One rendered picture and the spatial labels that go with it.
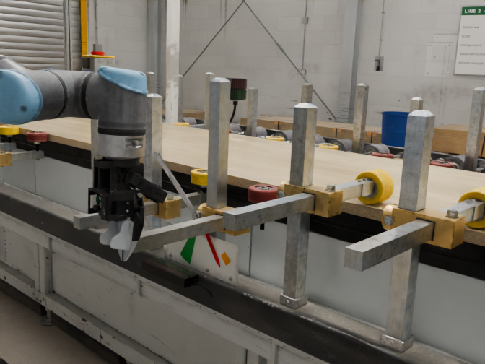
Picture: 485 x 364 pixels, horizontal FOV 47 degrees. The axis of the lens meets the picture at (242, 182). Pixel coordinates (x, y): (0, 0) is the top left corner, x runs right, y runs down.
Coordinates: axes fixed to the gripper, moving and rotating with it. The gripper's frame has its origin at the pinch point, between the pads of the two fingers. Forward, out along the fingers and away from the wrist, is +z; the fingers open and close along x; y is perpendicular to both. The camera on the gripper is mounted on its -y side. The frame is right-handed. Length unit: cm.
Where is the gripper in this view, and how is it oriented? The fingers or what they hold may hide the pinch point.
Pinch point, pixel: (127, 253)
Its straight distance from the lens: 115.8
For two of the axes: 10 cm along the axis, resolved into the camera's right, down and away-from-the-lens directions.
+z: -0.7, 9.8, 1.8
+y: -6.8, 0.9, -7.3
